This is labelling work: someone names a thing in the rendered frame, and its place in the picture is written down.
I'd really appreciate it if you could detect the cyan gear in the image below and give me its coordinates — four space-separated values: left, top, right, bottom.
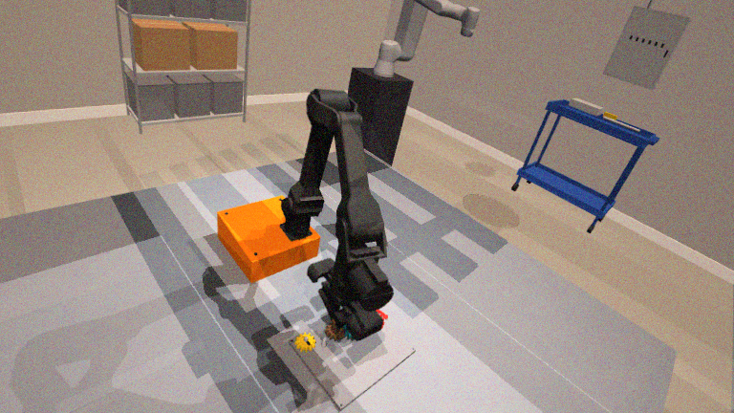
343 324 354 340

